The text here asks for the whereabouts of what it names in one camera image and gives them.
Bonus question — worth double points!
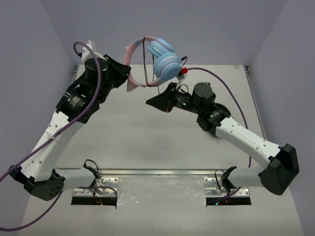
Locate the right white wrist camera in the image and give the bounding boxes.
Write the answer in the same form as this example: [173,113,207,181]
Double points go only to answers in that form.
[176,67,188,86]

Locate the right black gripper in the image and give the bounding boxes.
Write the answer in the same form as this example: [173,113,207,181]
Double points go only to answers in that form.
[147,83,203,115]

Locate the thin black audio cable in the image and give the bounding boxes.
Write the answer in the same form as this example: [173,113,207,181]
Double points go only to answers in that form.
[142,36,188,87]

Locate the metal table rail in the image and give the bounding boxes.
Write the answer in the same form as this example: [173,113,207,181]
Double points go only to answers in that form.
[54,168,266,177]

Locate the pink blue cat-ear headphones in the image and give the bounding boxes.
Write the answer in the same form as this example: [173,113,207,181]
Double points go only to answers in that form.
[124,36,181,92]

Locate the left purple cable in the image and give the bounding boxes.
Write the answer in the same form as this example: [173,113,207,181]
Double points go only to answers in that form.
[0,41,119,232]

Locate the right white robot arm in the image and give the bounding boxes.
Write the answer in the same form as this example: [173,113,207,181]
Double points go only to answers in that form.
[146,83,299,196]

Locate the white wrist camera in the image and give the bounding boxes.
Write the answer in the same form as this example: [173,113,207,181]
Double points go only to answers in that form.
[79,40,104,64]
[176,67,188,86]

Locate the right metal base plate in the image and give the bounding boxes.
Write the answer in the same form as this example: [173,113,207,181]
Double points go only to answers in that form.
[204,176,250,198]

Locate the metal base plate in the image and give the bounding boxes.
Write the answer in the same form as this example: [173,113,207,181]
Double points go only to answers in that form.
[204,176,250,198]
[72,177,119,198]

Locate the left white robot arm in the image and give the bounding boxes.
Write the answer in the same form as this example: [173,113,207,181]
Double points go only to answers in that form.
[10,55,131,201]

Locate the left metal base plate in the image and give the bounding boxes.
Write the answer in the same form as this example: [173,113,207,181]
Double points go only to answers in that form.
[72,177,119,198]

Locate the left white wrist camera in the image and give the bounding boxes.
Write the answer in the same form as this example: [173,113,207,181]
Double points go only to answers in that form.
[79,40,104,64]

